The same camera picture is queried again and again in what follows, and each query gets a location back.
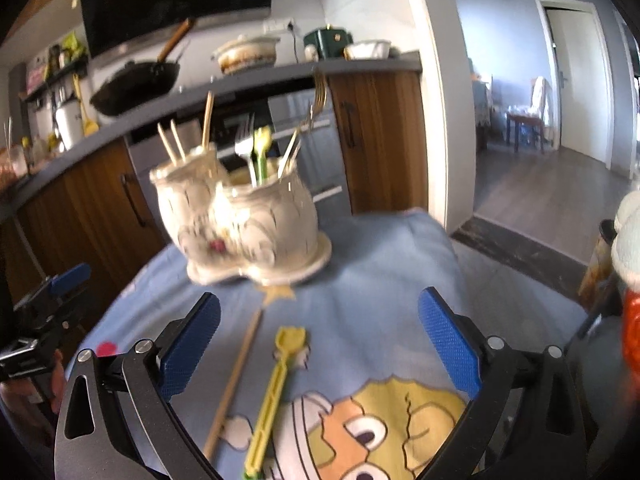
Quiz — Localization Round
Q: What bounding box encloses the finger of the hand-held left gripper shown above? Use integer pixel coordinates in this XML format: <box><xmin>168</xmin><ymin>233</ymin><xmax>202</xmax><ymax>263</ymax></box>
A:
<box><xmin>30</xmin><ymin>292</ymin><xmax>97</xmax><ymax>342</ymax></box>
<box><xmin>15</xmin><ymin>263</ymin><xmax>93</xmax><ymax>314</ymax></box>

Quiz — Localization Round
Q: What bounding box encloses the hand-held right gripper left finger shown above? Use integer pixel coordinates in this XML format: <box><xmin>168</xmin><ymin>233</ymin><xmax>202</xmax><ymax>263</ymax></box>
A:
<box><xmin>53</xmin><ymin>291</ymin><xmax>223</xmax><ymax>480</ymax></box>

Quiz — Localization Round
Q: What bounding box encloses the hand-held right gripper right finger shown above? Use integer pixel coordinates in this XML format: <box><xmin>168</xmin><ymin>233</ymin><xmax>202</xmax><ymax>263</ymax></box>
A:
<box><xmin>415</xmin><ymin>286</ymin><xmax>590</xmax><ymax>480</ymax></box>

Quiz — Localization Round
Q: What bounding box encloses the wooden chopstick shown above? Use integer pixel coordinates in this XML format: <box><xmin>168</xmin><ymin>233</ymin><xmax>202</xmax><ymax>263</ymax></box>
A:
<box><xmin>202</xmin><ymin>307</ymin><xmax>265</xmax><ymax>461</ymax></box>
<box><xmin>156</xmin><ymin>122</ymin><xmax>177</xmax><ymax>166</ymax></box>
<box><xmin>170</xmin><ymin>119</ymin><xmax>187</xmax><ymax>162</ymax></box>

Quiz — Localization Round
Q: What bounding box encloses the white floral ceramic utensil holder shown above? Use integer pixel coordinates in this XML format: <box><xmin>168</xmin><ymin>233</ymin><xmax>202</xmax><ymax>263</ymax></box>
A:
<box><xmin>150</xmin><ymin>142</ymin><xmax>333</xmax><ymax>286</ymax></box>

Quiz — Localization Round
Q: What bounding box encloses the silver metal fork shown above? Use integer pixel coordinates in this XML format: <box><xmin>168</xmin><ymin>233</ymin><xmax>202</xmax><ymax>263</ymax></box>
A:
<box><xmin>234</xmin><ymin>114</ymin><xmax>257</xmax><ymax>181</ymax></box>

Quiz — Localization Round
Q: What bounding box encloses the person's left hand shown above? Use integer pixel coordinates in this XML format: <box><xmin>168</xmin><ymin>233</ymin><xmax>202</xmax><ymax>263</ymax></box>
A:
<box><xmin>0</xmin><ymin>355</ymin><xmax>66</xmax><ymax>416</ymax></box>

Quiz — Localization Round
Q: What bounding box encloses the wooden cabinet door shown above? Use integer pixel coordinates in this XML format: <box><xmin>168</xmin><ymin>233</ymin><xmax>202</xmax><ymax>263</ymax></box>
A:
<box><xmin>327</xmin><ymin>70</ymin><xmax>430</xmax><ymax>216</ymax></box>
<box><xmin>0</xmin><ymin>137</ymin><xmax>171</xmax><ymax>321</ymax></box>

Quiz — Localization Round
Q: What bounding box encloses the blue cartoon printed tablecloth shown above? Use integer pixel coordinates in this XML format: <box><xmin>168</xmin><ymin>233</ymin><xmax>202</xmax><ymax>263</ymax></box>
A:
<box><xmin>75</xmin><ymin>207</ymin><xmax>591</xmax><ymax>480</ymax></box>

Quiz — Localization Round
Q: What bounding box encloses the group of countertop jars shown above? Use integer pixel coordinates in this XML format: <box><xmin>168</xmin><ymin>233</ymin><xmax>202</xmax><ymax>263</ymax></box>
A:
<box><xmin>0</xmin><ymin>120</ymin><xmax>61</xmax><ymax>186</ymax></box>

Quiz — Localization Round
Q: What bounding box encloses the round glass side table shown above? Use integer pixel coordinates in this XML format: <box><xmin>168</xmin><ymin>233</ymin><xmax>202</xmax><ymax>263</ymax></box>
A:
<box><xmin>567</xmin><ymin>272</ymin><xmax>631</xmax><ymax>441</ymax></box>

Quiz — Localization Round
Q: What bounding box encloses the white kettle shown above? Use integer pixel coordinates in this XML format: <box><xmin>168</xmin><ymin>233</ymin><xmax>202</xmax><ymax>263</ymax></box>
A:
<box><xmin>55</xmin><ymin>100</ymin><xmax>86</xmax><ymax>148</ymax></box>

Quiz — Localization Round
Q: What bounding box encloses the yellow spatula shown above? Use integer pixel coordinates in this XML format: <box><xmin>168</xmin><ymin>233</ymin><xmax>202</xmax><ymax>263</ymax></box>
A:
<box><xmin>74</xmin><ymin>74</ymin><xmax>99</xmax><ymax>136</ymax></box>

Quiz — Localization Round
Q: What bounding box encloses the rusty metal can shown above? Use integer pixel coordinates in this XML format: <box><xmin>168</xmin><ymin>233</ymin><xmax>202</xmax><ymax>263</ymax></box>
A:
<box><xmin>579</xmin><ymin>219</ymin><xmax>618</xmax><ymax>311</ymax></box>

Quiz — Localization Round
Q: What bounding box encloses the orange object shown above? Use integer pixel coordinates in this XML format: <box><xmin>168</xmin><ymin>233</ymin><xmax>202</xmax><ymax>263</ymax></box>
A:
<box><xmin>620</xmin><ymin>287</ymin><xmax>640</xmax><ymax>381</ymax></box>

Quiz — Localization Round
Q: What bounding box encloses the white plush object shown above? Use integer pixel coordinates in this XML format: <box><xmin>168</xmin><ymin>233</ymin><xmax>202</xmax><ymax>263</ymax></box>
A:
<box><xmin>611</xmin><ymin>195</ymin><xmax>640</xmax><ymax>291</ymax></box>

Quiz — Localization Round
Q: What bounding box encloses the dark side table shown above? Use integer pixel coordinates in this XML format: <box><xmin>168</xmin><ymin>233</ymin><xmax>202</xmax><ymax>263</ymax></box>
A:
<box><xmin>506</xmin><ymin>111</ymin><xmax>546</xmax><ymax>153</ymax></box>

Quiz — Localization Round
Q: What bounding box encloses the cloth covered dining table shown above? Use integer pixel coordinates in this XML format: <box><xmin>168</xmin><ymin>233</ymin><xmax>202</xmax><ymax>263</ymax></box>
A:
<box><xmin>472</xmin><ymin>75</ymin><xmax>493</xmax><ymax>151</ymax></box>

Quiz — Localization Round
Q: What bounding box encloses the chair with white cloth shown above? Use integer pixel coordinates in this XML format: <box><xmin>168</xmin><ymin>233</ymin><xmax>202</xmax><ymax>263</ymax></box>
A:
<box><xmin>529</xmin><ymin>76</ymin><xmax>551</xmax><ymax>151</ymax></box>

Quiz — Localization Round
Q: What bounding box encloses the gold metal utensil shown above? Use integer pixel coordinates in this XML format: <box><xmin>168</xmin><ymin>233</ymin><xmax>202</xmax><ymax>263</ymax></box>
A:
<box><xmin>300</xmin><ymin>72</ymin><xmax>328</xmax><ymax>133</ymax></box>

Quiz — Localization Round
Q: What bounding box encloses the white casserole dish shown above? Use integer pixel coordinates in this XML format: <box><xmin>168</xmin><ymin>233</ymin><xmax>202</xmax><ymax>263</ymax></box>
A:
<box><xmin>212</xmin><ymin>35</ymin><xmax>281</xmax><ymax>73</ymax></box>

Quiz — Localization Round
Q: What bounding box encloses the white door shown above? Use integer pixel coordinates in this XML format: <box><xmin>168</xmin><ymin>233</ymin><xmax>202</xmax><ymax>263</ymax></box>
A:
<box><xmin>542</xmin><ymin>5</ymin><xmax>613</xmax><ymax>166</ymax></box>

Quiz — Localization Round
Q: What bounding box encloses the grey kitchen countertop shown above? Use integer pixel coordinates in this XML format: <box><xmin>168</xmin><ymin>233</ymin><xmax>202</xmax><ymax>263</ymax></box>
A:
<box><xmin>0</xmin><ymin>51</ymin><xmax>423</xmax><ymax>211</ymax></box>

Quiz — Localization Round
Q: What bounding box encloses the black range hood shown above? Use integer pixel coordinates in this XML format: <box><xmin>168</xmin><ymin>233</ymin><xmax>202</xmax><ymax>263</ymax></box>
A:
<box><xmin>77</xmin><ymin>0</ymin><xmax>277</xmax><ymax>58</ymax></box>

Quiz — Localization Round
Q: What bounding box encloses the white baking dish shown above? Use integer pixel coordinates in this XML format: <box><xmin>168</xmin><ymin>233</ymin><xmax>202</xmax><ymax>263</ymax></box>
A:
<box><xmin>345</xmin><ymin>40</ymin><xmax>392</xmax><ymax>60</ymax></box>

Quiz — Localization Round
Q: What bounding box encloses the dark green cooking appliance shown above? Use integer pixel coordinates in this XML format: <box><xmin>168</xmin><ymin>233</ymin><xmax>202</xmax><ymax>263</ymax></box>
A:
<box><xmin>303</xmin><ymin>27</ymin><xmax>354</xmax><ymax>56</ymax></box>

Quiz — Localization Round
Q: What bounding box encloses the black wok with wooden handle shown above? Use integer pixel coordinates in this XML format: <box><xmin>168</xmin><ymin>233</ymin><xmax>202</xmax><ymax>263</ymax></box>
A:
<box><xmin>89</xmin><ymin>16</ymin><xmax>197</xmax><ymax>117</ymax></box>

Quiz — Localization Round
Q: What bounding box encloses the wall shelf with jars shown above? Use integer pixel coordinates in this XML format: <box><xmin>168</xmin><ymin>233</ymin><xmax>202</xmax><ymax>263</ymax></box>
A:
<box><xmin>20</xmin><ymin>32</ymin><xmax>91</xmax><ymax>103</ymax></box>

